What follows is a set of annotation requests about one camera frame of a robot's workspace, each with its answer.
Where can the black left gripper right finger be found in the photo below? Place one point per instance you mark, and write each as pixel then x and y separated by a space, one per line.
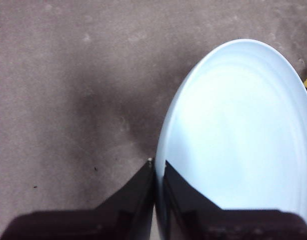
pixel 206 222

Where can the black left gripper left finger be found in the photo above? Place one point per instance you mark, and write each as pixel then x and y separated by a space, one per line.
pixel 113 220

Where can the blue round plate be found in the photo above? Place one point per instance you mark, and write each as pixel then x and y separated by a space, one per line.
pixel 238 125

